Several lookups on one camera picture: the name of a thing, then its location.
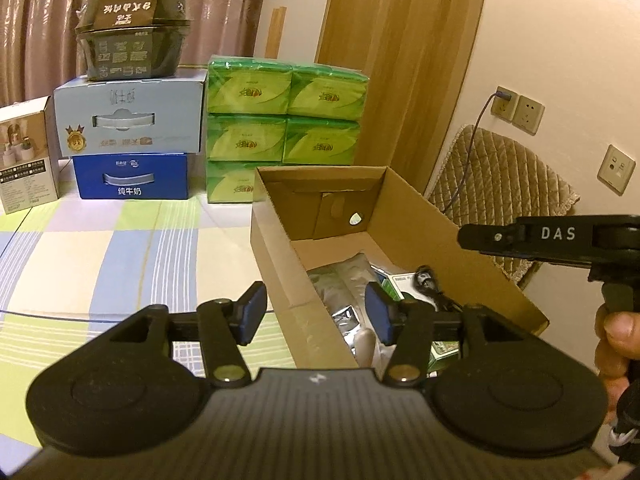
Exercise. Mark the dark blue milk carton box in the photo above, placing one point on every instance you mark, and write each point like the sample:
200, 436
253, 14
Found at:
132, 176

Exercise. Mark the wooden door panel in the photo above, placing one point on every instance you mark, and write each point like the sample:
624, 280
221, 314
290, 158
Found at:
415, 53

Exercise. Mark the white and brown product box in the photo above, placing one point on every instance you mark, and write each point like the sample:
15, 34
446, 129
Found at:
29, 155

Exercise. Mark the black instant noodle bowl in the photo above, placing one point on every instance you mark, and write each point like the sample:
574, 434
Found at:
132, 39

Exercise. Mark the green tissue pack stack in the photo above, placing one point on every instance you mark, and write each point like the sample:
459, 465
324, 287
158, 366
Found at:
272, 113

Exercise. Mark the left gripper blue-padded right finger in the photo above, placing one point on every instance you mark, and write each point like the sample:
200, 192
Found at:
406, 324

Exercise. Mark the silver foil pouch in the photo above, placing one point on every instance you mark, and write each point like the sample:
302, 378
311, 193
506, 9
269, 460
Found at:
341, 287

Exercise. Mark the single wall outlet plate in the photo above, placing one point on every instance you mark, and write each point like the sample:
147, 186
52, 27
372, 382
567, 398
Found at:
616, 170

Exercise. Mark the light blue milk carton box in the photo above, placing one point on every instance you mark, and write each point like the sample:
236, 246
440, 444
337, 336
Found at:
158, 115

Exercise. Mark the brown cardboard box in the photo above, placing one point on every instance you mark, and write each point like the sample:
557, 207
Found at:
309, 216

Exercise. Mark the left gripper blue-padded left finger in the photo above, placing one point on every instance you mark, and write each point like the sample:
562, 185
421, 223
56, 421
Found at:
225, 325

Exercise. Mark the green and white small box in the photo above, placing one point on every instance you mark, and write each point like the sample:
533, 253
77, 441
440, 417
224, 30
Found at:
422, 285

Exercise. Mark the quilted brown chair cushion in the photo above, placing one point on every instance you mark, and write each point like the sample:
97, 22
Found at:
491, 179

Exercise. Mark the checkered tablecloth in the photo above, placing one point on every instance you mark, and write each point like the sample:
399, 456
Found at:
73, 268

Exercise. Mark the pink brown curtain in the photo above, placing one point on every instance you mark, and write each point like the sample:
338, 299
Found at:
45, 43

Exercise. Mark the double wall socket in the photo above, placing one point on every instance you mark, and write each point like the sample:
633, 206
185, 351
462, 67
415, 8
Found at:
521, 112

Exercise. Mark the person's right hand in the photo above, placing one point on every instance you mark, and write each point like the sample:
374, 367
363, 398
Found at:
618, 346

